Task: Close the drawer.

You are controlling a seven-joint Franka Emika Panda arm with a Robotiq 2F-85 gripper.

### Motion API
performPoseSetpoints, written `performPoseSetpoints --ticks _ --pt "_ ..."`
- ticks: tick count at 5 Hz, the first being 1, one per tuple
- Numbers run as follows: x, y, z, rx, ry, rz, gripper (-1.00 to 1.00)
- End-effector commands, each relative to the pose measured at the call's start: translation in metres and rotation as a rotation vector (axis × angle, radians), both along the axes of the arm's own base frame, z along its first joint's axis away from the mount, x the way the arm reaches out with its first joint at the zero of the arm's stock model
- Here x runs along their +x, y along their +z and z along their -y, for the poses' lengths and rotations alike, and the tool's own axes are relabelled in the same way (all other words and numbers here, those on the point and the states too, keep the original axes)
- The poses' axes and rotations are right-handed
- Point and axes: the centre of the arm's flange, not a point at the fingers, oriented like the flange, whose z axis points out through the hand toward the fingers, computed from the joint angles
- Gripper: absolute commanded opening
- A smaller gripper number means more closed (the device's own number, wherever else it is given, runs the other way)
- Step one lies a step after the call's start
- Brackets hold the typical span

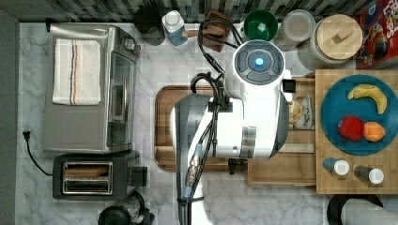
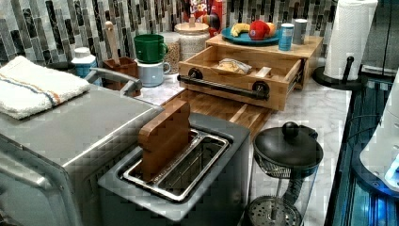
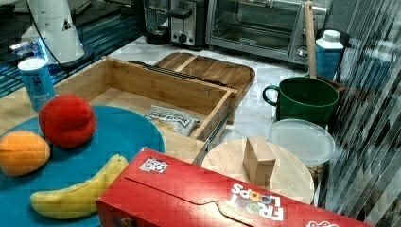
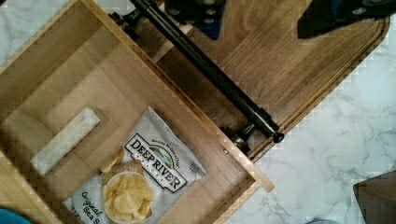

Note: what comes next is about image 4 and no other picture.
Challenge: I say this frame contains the Deep River chips bag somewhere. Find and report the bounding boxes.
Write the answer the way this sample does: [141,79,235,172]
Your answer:
[64,107,207,224]

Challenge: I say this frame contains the wooden cutting board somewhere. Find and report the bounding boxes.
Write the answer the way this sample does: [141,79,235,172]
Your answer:
[143,0,390,161]

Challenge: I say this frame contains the black metal drawer handle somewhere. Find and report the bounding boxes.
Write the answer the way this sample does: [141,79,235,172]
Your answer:
[109,0,285,155]

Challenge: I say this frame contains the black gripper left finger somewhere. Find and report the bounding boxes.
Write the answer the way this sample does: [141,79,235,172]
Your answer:
[164,0,227,40]

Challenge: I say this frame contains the teal blue object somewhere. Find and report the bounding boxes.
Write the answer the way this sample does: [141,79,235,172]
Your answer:
[0,209,33,224]

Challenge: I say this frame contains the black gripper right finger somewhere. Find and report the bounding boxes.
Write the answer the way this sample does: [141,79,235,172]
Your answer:
[297,0,396,39]

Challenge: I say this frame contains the dark wooden object corner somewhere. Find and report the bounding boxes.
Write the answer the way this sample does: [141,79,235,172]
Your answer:
[353,171,396,224]

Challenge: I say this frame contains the wooden drawer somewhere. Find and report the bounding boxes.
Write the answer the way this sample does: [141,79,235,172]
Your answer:
[1,0,273,224]

